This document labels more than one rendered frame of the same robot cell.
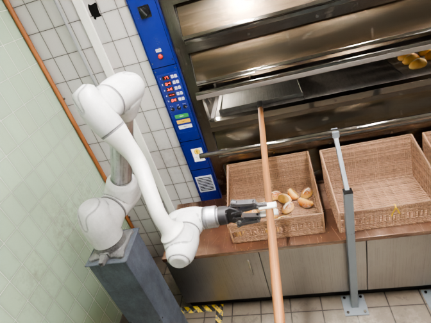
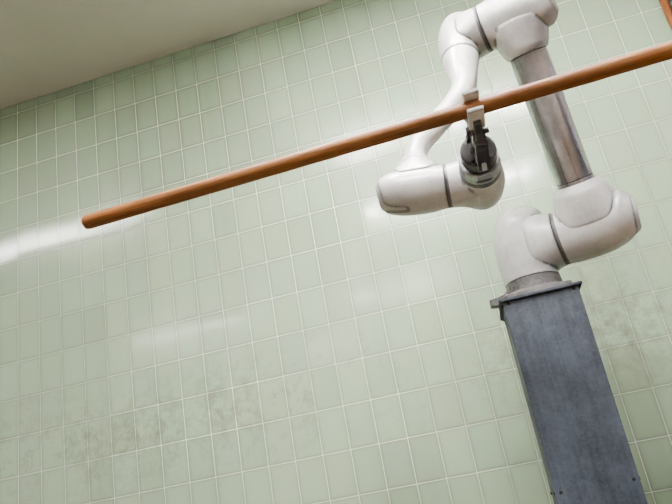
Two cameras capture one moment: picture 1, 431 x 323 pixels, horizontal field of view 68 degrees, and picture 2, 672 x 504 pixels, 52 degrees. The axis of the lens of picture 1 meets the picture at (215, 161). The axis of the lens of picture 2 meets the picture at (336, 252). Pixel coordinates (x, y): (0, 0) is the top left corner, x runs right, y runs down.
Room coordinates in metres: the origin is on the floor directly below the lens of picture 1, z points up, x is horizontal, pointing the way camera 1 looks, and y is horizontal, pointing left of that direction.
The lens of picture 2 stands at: (0.57, -1.23, 0.52)
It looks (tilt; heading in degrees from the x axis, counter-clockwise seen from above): 21 degrees up; 86
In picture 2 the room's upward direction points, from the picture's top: 11 degrees counter-clockwise
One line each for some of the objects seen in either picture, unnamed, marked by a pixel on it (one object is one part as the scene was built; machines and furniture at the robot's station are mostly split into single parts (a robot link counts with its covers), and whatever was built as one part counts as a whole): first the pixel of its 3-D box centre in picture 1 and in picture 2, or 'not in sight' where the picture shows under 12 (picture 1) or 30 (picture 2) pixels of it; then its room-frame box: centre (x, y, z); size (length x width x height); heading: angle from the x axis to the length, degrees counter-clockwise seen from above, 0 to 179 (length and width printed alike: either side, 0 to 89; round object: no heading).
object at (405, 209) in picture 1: (377, 181); not in sight; (1.40, -0.87, 0.72); 0.56 x 0.49 x 0.28; 76
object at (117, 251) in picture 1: (109, 245); (528, 292); (1.22, 0.62, 1.03); 0.22 x 0.18 x 0.06; 166
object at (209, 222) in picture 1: (211, 216); (479, 163); (1.00, 0.08, 1.18); 0.09 x 0.06 x 0.09; 166
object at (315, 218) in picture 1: (271, 195); not in sight; (1.57, -0.27, 0.72); 0.56 x 0.49 x 0.28; 75
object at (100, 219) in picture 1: (99, 220); (525, 244); (1.24, 0.61, 1.17); 0.18 x 0.16 x 0.22; 151
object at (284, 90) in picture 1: (258, 92); not in sight; (2.09, -0.43, 1.20); 0.55 x 0.36 x 0.03; 76
